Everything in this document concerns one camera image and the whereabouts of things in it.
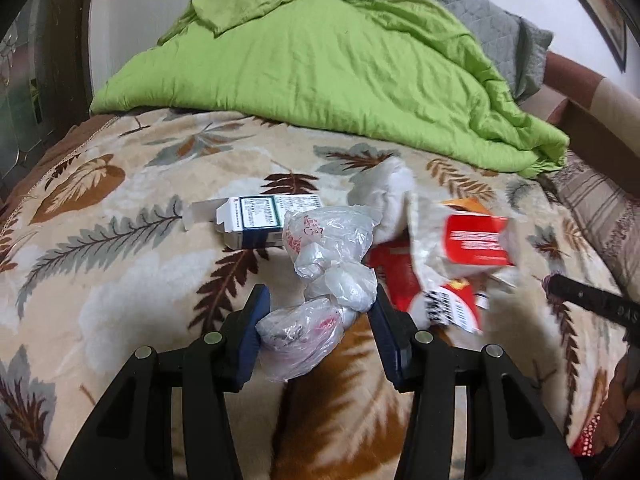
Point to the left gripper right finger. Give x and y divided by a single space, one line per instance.
509 433

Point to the green quilt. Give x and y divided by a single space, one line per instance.
404 71

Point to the red white plastic bag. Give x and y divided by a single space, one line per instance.
437 272

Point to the orange medicine box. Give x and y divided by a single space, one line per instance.
467 204

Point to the knotted clear plastic bag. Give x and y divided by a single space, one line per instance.
327 246

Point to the white sock green cuff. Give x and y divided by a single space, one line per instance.
385 188

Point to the white blue medicine box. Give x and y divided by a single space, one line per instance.
247 222

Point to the brown upholstered headboard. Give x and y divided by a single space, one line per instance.
601 119

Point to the grey quilted pillow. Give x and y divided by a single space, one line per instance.
516 46

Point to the glass panel wooden door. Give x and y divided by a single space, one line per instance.
45 82

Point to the striped floral pillow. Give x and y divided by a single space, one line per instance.
607 216

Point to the leaf pattern blanket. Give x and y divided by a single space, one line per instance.
96 262

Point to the red plastic mesh basket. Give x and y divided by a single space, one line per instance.
586 445

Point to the person's right hand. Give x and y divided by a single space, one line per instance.
614 409

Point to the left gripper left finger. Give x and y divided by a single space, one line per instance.
127 435

